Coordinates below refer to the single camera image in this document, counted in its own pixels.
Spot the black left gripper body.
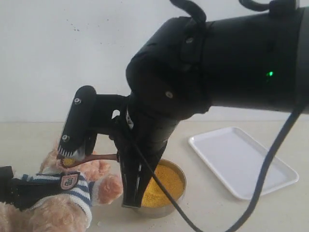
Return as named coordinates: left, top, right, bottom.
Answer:
left=0, top=166, right=14, bottom=204

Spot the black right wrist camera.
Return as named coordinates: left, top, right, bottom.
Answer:
left=57, top=85, right=128, bottom=161

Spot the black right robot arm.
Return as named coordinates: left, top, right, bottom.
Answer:
left=113, top=1, right=309, bottom=208

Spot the steel bowl of yellow millet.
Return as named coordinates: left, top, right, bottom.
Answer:
left=131, top=158, right=187, bottom=219

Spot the dark wooden spoon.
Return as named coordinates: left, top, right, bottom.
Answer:
left=60, top=154, right=118, bottom=168

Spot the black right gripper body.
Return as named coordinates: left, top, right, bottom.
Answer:
left=108, top=94, right=179, bottom=164

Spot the white rectangular plastic tray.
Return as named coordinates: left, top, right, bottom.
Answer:
left=188, top=127, right=300, bottom=201

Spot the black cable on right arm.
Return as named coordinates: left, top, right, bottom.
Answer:
left=115, top=0, right=309, bottom=232

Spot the tan teddy bear striped sweater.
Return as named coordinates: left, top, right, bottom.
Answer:
left=0, top=147, right=123, bottom=232

